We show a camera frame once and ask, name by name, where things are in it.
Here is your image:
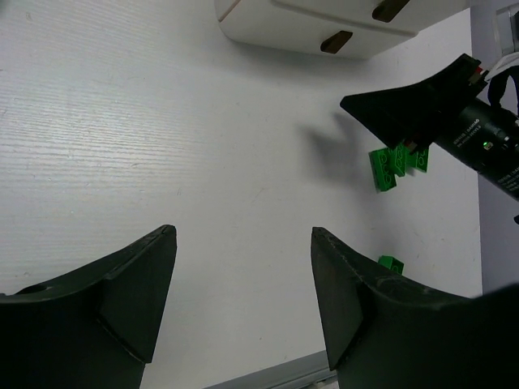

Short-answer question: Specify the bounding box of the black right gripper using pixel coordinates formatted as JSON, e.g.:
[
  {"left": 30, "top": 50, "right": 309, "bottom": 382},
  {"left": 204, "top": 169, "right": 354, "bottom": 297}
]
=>
[{"left": 340, "top": 53, "right": 518, "bottom": 199}]

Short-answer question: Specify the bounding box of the green long lego brick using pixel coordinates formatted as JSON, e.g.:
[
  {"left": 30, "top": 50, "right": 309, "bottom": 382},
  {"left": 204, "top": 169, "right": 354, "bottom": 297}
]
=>
[{"left": 389, "top": 144, "right": 408, "bottom": 177}]

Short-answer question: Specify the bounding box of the aluminium table frame rail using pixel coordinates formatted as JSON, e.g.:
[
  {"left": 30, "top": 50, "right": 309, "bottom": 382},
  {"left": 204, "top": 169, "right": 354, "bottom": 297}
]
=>
[{"left": 209, "top": 351, "right": 337, "bottom": 389}]

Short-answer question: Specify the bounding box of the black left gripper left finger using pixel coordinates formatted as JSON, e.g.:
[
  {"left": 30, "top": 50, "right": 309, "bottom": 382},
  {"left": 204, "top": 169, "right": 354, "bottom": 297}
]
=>
[{"left": 1, "top": 224, "right": 177, "bottom": 388}]

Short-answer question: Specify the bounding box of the white three-drawer storage box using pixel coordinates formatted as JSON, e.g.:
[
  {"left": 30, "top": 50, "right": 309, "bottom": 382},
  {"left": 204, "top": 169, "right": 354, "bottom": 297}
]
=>
[{"left": 214, "top": 0, "right": 470, "bottom": 59}]

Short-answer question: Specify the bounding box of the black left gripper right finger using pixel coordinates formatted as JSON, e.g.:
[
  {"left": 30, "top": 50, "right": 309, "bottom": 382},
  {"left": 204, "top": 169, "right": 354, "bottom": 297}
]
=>
[{"left": 311, "top": 227, "right": 518, "bottom": 388}]

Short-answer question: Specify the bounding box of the green square lego brick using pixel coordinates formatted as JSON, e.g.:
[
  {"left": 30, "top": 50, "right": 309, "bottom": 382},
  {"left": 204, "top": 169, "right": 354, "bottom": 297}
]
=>
[{"left": 378, "top": 255, "right": 405, "bottom": 275}]

